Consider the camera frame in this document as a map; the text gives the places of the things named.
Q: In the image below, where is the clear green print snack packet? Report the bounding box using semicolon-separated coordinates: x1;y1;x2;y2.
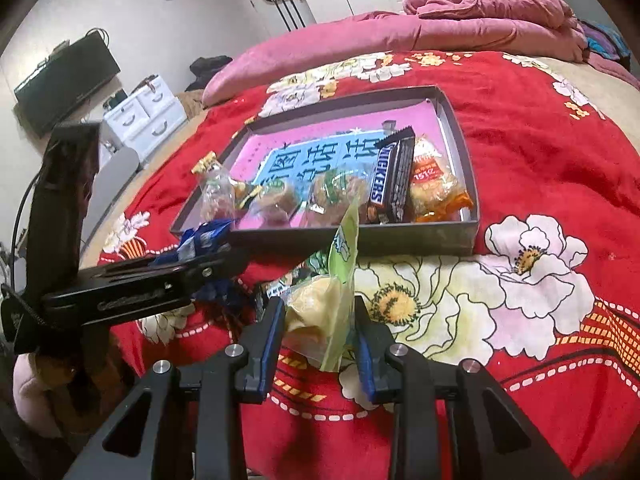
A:
200;167;238;223

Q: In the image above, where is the long pink bolster pillow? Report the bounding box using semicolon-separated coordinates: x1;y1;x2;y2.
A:
201;10;451;108

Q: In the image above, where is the yellow snack bar packet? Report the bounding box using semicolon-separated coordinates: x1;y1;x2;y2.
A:
191;151;263;209

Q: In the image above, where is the orange snack packet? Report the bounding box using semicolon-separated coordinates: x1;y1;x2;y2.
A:
409;134;475;224

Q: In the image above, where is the dark green snack packet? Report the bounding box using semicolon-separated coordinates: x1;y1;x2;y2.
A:
254;255;333;321

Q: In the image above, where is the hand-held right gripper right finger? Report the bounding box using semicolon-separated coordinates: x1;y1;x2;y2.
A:
354;296;576;480

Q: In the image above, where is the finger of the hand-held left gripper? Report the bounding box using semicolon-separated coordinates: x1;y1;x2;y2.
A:
122;252;202;274
150;249;252;300

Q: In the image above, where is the mauve cloth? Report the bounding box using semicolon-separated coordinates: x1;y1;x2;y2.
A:
587;52;640;86

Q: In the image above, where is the pink picture book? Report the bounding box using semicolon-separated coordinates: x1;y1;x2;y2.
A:
235;97;441;226

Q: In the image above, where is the white drawer unit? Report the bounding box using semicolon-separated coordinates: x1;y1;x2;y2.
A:
102;76;188;161

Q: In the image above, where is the blue snack packet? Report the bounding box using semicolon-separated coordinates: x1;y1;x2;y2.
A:
179;220;251;313

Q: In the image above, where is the brown chocolate bar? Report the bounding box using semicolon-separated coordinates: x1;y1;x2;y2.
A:
366;127;417;224

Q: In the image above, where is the clear pastry packet green label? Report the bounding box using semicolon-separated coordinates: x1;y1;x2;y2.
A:
304;167;373;227

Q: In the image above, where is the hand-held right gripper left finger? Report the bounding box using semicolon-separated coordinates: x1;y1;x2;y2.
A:
62;297;287;480

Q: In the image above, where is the colourful folded cloth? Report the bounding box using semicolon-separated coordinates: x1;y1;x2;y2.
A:
580;20;631;61

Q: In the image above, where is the red floral blanket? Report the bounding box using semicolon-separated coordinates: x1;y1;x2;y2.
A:
80;50;640;478

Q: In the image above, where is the crumpled pink quilt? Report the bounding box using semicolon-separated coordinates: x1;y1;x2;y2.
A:
402;0;588;63

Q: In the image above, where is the black television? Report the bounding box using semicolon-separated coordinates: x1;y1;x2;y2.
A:
14;30;122;138

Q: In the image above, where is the person's left forearm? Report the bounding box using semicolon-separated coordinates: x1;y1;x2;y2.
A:
12;340;76;436

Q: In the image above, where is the dark clothes pile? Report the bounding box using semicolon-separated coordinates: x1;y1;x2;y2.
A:
189;55;235;92

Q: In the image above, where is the light green snack packet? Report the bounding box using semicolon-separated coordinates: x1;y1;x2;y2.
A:
284;195;362;373

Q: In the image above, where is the brown plush cloth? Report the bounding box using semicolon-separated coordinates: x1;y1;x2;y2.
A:
177;91;206;118

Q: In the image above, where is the grey chair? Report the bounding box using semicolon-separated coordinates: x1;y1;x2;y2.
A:
95;145;141;211

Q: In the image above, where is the shallow grey cardboard box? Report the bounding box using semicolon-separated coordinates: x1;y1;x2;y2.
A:
170;84;481;256

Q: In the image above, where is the black cable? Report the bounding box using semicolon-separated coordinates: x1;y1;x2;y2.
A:
10;180;40;286

